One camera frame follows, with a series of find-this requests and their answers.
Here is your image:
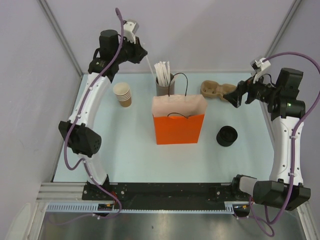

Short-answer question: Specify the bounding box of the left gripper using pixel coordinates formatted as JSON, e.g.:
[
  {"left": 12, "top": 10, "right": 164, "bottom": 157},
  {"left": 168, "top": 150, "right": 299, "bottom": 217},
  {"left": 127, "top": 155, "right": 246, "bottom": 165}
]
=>
[{"left": 113, "top": 34, "right": 148, "bottom": 65}]

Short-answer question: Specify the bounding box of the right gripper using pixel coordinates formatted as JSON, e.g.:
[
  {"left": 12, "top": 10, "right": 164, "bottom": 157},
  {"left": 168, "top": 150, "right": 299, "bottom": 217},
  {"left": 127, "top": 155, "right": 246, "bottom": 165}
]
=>
[{"left": 223, "top": 70, "right": 281, "bottom": 109}]

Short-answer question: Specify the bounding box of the single white stirrer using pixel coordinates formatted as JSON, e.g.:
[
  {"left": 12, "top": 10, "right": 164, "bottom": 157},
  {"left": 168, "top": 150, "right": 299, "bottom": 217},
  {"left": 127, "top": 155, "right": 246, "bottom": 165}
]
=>
[{"left": 145, "top": 55, "right": 155, "bottom": 78}]

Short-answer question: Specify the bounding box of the orange paper bag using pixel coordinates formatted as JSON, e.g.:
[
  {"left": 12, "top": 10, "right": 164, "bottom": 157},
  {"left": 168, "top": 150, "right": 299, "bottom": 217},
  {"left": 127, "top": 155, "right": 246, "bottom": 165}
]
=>
[{"left": 151, "top": 80, "right": 208, "bottom": 145}]

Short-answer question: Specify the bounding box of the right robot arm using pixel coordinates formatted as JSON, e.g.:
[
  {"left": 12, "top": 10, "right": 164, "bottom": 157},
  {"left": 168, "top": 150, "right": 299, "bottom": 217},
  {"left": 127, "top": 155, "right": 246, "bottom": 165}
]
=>
[{"left": 223, "top": 68, "right": 311, "bottom": 211}]

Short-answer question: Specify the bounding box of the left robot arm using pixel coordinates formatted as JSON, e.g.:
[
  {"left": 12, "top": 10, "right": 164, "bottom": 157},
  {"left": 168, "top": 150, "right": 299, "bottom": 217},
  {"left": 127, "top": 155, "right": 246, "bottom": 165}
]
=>
[{"left": 58, "top": 29, "right": 148, "bottom": 200}]

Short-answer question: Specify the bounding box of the white wrapped stirrers bundle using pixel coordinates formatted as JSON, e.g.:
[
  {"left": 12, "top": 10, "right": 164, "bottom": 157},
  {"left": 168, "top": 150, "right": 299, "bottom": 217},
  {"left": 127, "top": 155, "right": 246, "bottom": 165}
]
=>
[{"left": 154, "top": 61, "right": 171, "bottom": 87}]

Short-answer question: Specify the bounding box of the stack of brown paper cups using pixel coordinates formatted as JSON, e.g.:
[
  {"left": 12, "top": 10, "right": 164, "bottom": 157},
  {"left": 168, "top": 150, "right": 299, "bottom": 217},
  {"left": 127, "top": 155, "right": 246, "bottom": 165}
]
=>
[{"left": 113, "top": 82, "right": 132, "bottom": 108}]

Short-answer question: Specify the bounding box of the grey stirrer holder cup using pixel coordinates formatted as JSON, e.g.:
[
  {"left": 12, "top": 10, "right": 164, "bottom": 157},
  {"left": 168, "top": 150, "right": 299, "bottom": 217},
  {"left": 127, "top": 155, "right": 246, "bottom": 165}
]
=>
[{"left": 155, "top": 73, "right": 175, "bottom": 97}]

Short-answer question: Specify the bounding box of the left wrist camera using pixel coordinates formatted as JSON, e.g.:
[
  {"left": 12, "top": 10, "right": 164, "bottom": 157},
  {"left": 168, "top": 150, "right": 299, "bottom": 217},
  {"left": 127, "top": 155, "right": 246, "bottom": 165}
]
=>
[{"left": 123, "top": 19, "right": 139, "bottom": 44}]

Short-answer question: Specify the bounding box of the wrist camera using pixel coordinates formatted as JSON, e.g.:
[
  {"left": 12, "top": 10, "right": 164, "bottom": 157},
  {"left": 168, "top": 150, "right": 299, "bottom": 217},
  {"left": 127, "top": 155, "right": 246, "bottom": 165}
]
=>
[
  {"left": 123, "top": 19, "right": 139, "bottom": 44},
  {"left": 250, "top": 56, "right": 271, "bottom": 83}
]

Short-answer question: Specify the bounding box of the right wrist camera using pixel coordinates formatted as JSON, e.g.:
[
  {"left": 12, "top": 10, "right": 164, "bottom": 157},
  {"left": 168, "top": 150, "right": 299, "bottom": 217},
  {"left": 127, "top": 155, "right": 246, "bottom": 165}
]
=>
[{"left": 250, "top": 56, "right": 271, "bottom": 83}]

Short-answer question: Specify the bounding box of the white slotted cable duct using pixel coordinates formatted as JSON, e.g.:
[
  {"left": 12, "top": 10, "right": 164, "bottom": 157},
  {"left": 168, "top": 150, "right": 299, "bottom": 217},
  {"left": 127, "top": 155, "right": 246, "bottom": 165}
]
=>
[{"left": 46, "top": 202, "right": 114, "bottom": 213}]

